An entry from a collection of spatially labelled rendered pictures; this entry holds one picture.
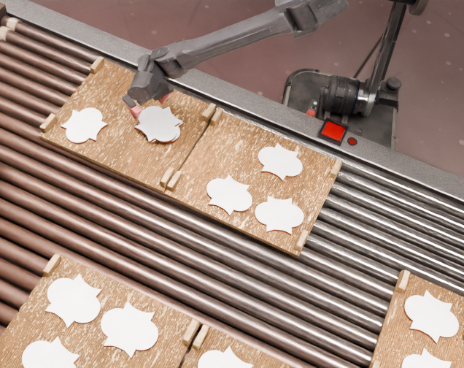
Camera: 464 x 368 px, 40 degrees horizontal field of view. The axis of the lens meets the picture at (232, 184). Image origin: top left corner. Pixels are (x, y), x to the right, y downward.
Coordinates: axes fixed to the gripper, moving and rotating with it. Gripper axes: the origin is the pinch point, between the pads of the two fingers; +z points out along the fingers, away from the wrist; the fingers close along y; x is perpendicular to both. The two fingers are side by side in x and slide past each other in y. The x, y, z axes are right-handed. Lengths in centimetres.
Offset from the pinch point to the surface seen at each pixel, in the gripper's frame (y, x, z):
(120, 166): -17.0, -8.2, 5.2
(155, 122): -0.4, -3.9, 2.0
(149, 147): -6.2, -8.1, 5.0
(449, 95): 183, -28, 96
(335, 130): 42, -39, 5
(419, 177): 50, -67, 6
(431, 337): 10, -99, 3
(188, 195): -8.3, -27.9, 4.9
